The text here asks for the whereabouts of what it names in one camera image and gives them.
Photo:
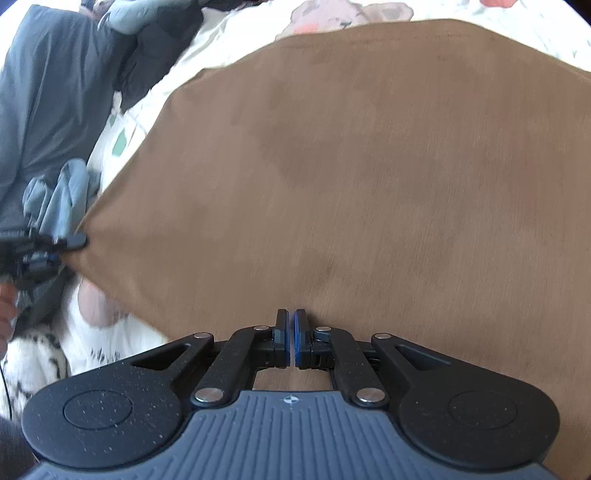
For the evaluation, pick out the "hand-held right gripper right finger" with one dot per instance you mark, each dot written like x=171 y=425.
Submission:
x=299 y=341

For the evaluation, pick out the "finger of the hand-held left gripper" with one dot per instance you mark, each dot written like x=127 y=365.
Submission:
x=71 y=241
x=44 y=262

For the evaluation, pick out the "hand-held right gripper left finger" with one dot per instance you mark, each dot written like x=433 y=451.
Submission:
x=285 y=341

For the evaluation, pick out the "brown printed t-shirt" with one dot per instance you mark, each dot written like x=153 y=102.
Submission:
x=369 y=161

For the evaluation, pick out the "person's left hand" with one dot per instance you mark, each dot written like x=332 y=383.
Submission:
x=7 y=314

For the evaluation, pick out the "blue denim shirt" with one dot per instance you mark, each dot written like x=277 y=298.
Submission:
x=60 y=198

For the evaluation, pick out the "white fluffy black-spotted blanket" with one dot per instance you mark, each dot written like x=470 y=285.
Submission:
x=37 y=360

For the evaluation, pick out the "dark grey cloth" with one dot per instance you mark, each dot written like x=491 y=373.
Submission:
x=55 y=92

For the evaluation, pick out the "white bear-print blanket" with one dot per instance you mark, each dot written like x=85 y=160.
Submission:
x=152 y=97

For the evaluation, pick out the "black jacket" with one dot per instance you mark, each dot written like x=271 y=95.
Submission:
x=152 y=60

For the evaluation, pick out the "grey neck pillow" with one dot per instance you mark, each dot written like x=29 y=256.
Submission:
x=138 y=16

